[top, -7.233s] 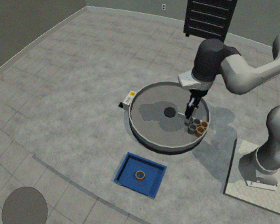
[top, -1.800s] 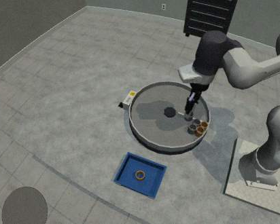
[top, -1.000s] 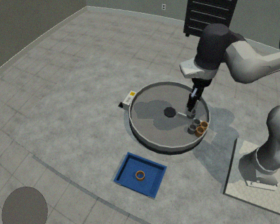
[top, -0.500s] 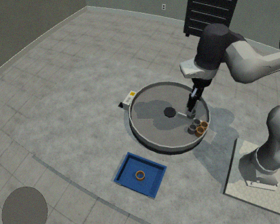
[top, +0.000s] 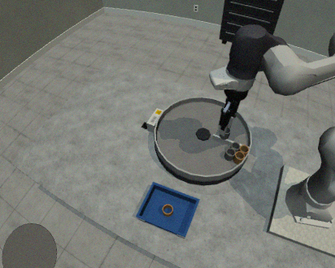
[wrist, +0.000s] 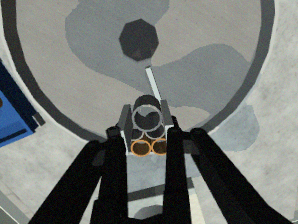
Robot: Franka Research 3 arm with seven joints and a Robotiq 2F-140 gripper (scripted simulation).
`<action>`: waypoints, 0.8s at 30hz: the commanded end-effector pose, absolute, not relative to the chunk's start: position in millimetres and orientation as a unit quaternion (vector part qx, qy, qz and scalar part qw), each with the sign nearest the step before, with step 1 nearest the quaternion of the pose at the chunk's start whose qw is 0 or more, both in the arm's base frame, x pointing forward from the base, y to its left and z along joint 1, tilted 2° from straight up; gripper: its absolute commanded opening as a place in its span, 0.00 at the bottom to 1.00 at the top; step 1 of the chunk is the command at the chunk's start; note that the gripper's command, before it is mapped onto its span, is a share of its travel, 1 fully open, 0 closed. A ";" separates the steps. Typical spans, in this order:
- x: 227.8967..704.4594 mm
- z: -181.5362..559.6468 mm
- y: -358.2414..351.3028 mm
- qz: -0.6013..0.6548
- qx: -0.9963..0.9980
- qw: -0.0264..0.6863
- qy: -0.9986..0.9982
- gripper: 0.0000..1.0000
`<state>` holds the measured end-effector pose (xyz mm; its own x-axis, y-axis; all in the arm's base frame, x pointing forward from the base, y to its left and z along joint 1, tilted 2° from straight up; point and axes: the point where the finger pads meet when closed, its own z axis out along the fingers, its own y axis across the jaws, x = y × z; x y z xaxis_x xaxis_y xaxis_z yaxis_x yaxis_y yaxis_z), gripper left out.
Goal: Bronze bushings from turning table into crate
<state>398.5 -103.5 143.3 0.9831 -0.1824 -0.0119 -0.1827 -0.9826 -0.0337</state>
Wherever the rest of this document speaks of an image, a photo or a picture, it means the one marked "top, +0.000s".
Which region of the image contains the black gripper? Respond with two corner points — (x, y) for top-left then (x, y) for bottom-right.
(218, 89), (249, 136)

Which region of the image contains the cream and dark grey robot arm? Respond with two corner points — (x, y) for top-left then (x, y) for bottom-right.
(210, 24), (335, 229)

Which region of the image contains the blue crate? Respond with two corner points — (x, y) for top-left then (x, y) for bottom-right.
(136, 182), (200, 239)

